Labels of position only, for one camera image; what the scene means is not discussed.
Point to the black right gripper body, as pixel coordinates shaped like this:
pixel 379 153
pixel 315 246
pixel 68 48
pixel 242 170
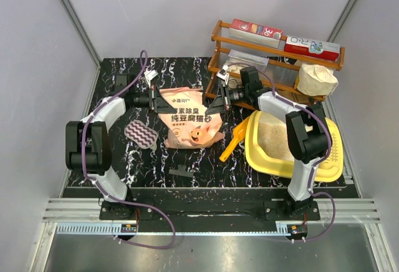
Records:
pixel 227 95

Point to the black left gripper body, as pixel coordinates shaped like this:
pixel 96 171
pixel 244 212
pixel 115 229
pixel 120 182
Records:
pixel 151 97

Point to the yellow plastic litter scoop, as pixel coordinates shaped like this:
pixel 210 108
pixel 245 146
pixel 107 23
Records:
pixel 239 133

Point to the pink cat litter bag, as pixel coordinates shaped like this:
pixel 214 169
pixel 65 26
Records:
pixel 190 127

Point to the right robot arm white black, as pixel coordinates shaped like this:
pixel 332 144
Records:
pixel 308 135

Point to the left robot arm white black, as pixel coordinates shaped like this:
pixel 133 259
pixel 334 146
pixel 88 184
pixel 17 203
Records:
pixel 87 144

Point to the brown cat litter granules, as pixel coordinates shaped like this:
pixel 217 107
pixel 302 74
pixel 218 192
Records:
pixel 272 138

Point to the brown cardboard box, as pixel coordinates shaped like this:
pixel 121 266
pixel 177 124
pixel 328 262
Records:
pixel 298 98

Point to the yellow litter box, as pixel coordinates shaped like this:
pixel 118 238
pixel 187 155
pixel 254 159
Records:
pixel 328 171

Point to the red 3D toothpaste box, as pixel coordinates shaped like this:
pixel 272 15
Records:
pixel 255 33

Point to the red white R+O box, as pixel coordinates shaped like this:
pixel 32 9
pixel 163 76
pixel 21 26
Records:
pixel 313 48

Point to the purple wavy striped sponge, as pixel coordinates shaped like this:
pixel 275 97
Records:
pixel 143 136

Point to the wooden two-tier shelf rack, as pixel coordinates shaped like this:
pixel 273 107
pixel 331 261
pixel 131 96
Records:
pixel 283 74

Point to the grey metal scraper blade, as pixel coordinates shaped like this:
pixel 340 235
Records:
pixel 181 171

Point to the beige tissue pack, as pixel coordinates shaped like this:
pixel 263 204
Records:
pixel 315 80

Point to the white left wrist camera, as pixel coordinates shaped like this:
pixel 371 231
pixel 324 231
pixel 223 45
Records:
pixel 149 75

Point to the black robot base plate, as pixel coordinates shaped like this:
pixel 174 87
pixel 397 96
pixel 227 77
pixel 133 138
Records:
pixel 268 210

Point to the aluminium frame rail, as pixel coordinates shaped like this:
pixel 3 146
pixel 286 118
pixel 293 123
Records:
pixel 342 209

